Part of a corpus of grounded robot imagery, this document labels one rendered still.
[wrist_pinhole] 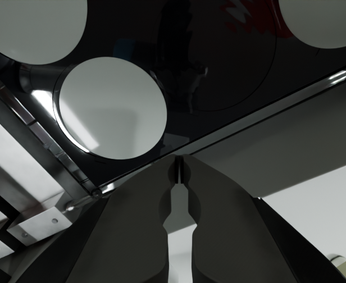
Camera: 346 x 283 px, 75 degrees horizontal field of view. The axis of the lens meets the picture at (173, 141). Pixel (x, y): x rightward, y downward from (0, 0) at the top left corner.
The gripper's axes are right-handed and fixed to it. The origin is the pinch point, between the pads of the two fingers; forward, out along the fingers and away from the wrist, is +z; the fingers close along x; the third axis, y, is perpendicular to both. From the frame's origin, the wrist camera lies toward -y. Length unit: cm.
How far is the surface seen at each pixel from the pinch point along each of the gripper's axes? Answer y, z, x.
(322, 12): -7.2, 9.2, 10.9
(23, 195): 12.2, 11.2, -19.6
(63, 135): 2.8, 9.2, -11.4
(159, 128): 2.2, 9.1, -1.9
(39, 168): 8.1, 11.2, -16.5
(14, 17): -7.3, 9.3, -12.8
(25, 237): 16.5, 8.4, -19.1
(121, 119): 1.2, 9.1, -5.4
